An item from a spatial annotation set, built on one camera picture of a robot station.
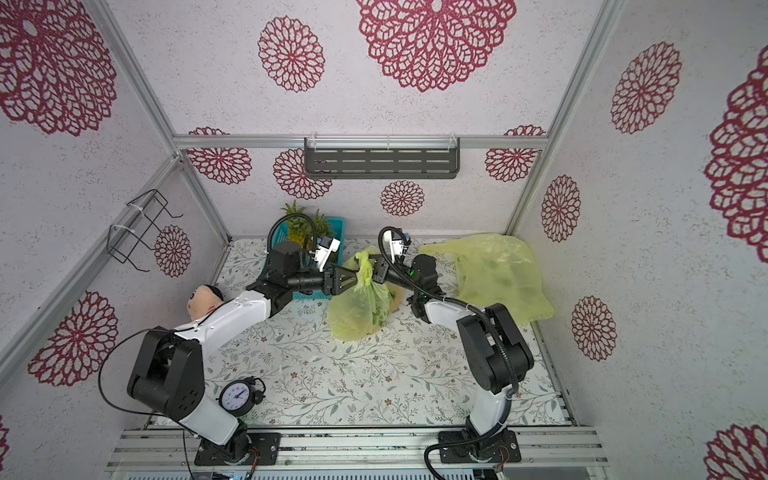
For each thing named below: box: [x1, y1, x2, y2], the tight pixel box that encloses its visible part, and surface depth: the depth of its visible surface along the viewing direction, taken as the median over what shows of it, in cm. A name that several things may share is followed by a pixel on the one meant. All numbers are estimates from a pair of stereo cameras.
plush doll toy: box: [187, 284, 225, 321], surface depth 94 cm
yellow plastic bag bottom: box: [419, 233, 555, 324], surface depth 110 cm
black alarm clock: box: [216, 376, 266, 417], surface depth 82 cm
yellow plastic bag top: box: [327, 246, 394, 342], surface depth 81 cm
